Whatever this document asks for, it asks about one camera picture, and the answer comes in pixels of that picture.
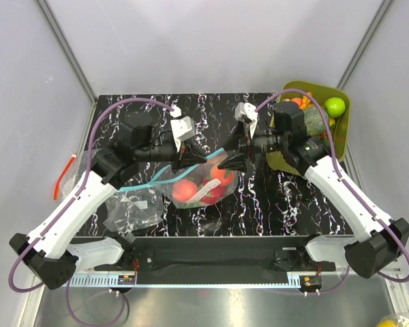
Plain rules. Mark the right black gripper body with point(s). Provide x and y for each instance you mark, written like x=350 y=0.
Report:
x=246 y=144

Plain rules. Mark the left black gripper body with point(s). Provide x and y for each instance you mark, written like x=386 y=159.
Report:
x=176 y=163

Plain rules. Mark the peach toy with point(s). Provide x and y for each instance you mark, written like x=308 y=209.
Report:
x=225 y=177
x=183 y=190

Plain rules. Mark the clear bag teal zipper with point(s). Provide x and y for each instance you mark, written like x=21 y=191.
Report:
x=164 y=180

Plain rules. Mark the red dragon fruit toy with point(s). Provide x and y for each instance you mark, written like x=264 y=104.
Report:
x=212 y=197

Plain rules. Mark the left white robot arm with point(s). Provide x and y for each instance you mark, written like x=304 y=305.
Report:
x=47 y=250

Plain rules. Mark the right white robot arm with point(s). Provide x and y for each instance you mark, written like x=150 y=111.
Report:
x=377 y=239

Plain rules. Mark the clear bag on stack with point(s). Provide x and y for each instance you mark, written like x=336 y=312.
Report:
x=128 y=211

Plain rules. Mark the clear bag orange zipper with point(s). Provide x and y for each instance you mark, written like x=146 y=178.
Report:
x=70 y=175

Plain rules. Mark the black marbled table mat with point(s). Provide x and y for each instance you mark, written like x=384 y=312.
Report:
x=266 y=202

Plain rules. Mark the olive green plastic bin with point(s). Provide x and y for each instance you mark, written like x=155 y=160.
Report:
x=339 y=133

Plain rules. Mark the green cantaloupe melon toy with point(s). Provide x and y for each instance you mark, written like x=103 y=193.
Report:
x=313 y=120

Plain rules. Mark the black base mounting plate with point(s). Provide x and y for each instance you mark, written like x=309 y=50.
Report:
x=281 y=252

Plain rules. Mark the green apple toy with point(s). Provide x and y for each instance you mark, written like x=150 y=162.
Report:
x=335 y=106

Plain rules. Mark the yellow lemon toy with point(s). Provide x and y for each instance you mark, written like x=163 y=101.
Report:
x=387 y=323

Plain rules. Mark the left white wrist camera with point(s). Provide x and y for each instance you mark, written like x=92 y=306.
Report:
x=182 y=129

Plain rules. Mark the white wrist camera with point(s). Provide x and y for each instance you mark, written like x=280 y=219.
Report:
x=247 y=114
x=182 y=129

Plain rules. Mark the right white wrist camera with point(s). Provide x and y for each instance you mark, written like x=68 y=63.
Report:
x=247 y=114

